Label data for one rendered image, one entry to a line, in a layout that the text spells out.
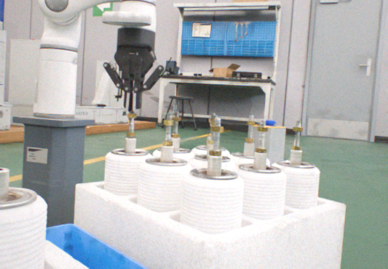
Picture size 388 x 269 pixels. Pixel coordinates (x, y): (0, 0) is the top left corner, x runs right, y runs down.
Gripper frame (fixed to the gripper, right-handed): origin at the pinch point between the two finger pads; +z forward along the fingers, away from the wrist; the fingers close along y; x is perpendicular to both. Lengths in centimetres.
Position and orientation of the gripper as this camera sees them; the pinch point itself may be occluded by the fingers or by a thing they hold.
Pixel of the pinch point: (132, 102)
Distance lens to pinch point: 74.8
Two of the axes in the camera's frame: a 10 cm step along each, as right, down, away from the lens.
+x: -1.6, 0.4, -9.9
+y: -9.9, -0.7, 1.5
